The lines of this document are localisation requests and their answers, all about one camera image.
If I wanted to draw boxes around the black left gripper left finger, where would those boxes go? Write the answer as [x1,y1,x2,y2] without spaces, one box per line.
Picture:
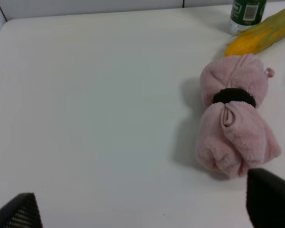
[0,192,43,228]

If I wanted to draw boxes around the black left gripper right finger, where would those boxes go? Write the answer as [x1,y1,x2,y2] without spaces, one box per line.
[246,168,285,228]

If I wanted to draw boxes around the pink plush towel roll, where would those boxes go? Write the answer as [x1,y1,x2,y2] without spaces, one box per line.
[195,54,281,178]

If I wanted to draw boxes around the black hair band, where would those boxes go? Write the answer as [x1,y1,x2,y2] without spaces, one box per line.
[212,88,257,108]

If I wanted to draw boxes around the yellow corn cob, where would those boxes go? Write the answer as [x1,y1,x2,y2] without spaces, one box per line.
[224,9,285,56]

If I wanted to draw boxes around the green label water bottle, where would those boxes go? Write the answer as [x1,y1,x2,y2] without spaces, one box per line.
[229,0,267,34]

